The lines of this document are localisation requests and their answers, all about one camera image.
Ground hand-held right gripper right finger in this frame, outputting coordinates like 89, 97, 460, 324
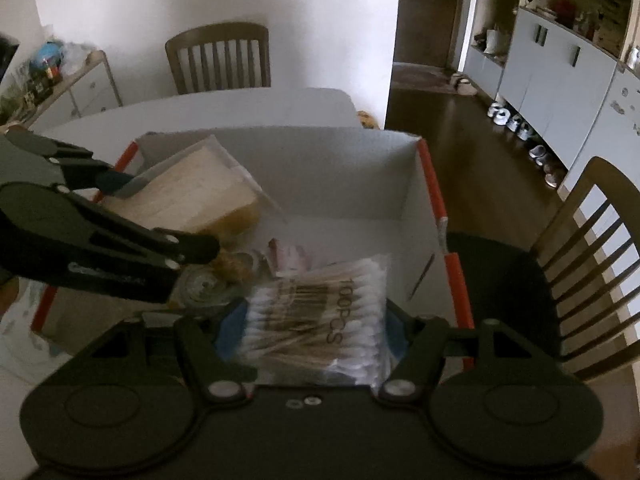
377, 300, 553, 405

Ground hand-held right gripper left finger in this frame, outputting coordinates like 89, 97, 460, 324
86, 297, 258, 403

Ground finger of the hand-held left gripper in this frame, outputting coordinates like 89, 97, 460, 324
5, 130, 133, 196
75, 195, 221, 281

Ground brown snack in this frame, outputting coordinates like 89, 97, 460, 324
210, 250, 253, 283

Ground clear bag of bread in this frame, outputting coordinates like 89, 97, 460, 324
102, 135, 288, 236

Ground bag of cotton swabs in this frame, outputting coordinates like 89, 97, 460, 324
235, 255, 393, 391

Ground small red packet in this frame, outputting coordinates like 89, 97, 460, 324
267, 239, 326, 276

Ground red cardboard box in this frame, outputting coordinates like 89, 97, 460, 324
30, 127, 476, 391

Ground thin dark stick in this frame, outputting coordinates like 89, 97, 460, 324
410, 255, 436, 301

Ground wooden sideboard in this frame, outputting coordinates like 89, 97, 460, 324
25, 50, 123, 126

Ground wooden slat-back chair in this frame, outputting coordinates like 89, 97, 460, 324
445, 156, 640, 381
165, 22, 272, 95

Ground dark jars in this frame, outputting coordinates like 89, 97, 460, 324
10, 72, 51, 111

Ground clear plastic bag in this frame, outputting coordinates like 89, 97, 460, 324
60, 42, 93, 76

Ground blue globe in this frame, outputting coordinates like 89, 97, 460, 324
31, 40, 63, 73

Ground row of shoes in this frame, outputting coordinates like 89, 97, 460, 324
487, 101, 569, 189

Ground door mat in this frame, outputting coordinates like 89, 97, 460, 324
392, 62, 453, 92

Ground beige slippers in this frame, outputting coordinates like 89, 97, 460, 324
450, 73, 479, 96

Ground white bag in cubby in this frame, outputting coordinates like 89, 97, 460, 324
485, 27, 511, 56

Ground brown door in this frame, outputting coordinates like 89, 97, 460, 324
445, 0, 463, 68

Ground white wooden wall cabinet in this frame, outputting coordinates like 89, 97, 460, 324
462, 0, 640, 241

